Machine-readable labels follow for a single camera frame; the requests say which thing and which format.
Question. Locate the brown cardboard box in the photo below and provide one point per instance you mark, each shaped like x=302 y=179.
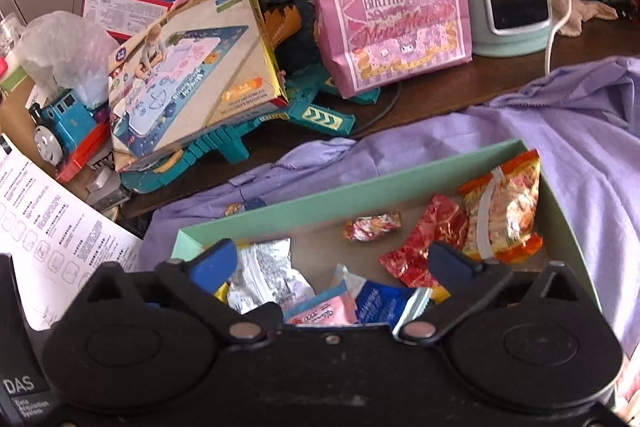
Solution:
x=15 y=117

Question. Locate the mint green cardboard box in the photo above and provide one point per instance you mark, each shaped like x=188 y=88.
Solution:
x=350 y=199

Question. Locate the small colourful candy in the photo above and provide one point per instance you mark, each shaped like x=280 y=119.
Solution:
x=372 y=227

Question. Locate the white instruction sheet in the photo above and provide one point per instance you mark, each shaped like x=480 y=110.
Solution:
x=60 y=227

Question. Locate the red white carton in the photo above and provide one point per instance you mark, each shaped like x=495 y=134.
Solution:
x=115 y=2

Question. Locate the glass jar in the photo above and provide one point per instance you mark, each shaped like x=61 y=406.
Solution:
x=10 y=34

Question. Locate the pink paper gift bag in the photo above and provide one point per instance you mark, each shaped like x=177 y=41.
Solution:
x=400 y=7

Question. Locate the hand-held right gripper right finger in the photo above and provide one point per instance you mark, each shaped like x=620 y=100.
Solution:
x=452 y=264

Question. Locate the dark dinosaur toy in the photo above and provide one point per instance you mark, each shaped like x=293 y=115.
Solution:
x=295 y=42

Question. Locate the pink snack packet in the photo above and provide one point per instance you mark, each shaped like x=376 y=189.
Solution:
x=325 y=309

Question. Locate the black white small box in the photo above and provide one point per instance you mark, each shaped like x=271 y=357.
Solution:
x=102 y=167

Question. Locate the teal toy launcher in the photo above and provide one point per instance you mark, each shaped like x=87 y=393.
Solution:
x=227 y=147

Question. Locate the red patterned foil packet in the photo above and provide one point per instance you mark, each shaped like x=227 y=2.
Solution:
x=420 y=252

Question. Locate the clear plastic bag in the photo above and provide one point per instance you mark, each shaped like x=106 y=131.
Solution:
x=65 y=47

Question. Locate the blue toy train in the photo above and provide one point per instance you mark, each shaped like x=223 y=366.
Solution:
x=60 y=122

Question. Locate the mustard yellow snack bar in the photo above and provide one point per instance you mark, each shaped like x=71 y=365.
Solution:
x=441 y=294

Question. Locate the orange white-banded noodle snack packet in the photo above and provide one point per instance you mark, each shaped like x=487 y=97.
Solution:
x=505 y=207

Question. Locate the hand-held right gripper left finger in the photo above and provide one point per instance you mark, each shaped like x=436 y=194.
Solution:
x=215 y=264

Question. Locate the doodle mat toy box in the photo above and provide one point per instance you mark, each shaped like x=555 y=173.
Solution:
x=190 y=67

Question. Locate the beige cloth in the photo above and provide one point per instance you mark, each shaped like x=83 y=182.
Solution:
x=580 y=14

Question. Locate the silver snack packet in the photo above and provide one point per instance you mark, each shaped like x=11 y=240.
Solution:
x=270 y=272

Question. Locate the blue snack packet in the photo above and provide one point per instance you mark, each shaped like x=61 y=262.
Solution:
x=380 y=302

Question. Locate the purple floral blanket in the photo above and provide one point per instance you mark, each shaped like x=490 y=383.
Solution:
x=575 y=157

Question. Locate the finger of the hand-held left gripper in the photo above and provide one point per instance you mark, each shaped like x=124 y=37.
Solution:
x=153 y=304
x=267 y=317

